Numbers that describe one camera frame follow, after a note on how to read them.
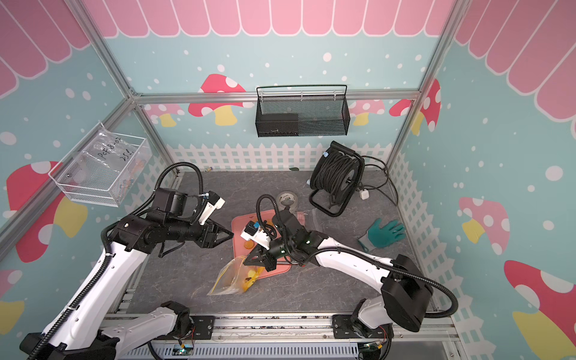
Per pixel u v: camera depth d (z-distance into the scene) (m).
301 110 0.94
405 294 0.42
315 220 0.96
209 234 0.58
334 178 0.89
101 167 0.71
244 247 0.92
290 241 0.59
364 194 1.06
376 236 0.95
